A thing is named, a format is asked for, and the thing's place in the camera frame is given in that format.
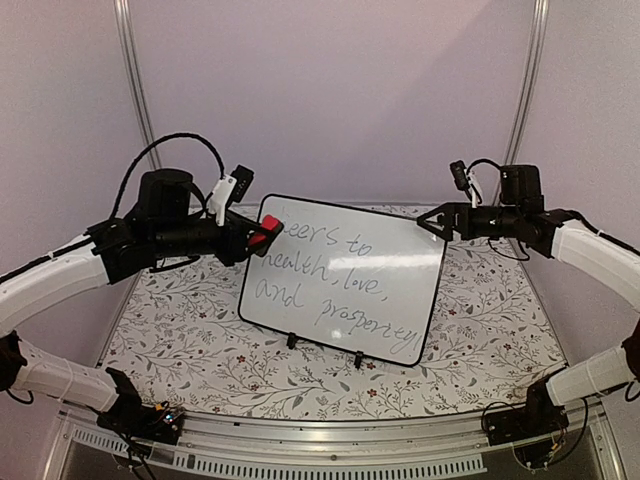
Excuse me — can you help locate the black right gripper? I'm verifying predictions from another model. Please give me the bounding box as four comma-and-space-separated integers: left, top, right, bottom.
418, 202, 523, 242

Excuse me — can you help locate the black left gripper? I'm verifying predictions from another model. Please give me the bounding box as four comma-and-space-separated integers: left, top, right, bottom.
153, 209, 275, 266

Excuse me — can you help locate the red whiteboard eraser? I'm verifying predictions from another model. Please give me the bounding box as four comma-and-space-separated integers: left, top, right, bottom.
248, 214, 284, 257

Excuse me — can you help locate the white whiteboard black frame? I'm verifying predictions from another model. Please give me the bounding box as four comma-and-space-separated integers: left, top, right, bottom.
238, 194, 446, 367

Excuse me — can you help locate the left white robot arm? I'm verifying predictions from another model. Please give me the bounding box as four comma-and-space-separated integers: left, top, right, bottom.
1, 165, 266, 434

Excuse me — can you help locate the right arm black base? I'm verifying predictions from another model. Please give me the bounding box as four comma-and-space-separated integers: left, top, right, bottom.
481, 378, 569, 470

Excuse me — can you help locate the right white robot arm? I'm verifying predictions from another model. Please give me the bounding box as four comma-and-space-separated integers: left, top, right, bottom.
416, 158, 639, 436

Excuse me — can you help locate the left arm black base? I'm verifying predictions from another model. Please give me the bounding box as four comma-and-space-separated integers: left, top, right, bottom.
97, 367, 184, 445

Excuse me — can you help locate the black whiteboard stand foot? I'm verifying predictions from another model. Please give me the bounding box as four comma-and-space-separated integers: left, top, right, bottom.
286, 332, 298, 350

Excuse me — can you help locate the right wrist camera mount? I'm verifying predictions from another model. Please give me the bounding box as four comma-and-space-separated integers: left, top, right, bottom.
449, 160, 483, 208

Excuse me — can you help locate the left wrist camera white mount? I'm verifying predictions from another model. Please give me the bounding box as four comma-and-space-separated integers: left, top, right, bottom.
206, 165, 254, 227

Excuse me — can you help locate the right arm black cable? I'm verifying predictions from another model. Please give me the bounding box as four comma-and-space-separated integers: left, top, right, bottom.
469, 157, 504, 176

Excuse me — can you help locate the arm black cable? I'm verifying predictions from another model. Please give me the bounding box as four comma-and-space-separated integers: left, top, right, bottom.
112, 132, 225, 221
469, 157, 504, 176

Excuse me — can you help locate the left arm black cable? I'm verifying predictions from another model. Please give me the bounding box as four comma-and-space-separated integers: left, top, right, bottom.
112, 132, 225, 221

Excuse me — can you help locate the right aluminium frame post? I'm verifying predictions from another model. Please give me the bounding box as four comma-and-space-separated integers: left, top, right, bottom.
504, 0, 550, 165

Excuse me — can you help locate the aluminium frame post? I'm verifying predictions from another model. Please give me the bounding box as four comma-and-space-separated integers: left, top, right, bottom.
113, 0, 155, 146
504, 0, 550, 165

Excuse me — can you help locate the left aluminium frame post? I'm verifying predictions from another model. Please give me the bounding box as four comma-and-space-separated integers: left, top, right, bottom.
113, 0, 155, 146

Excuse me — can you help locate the aluminium front rail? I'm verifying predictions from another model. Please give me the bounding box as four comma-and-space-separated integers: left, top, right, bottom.
44, 401, 629, 479

